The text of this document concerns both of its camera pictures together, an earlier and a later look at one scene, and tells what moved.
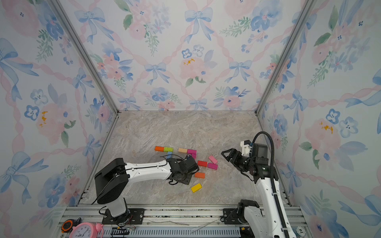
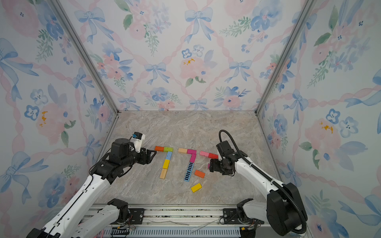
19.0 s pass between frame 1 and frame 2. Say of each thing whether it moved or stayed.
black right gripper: moved
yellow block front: stayed
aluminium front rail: stayed
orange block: stayed
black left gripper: moved
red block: moved
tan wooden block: stayed
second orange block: stayed
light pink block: moved
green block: stayed
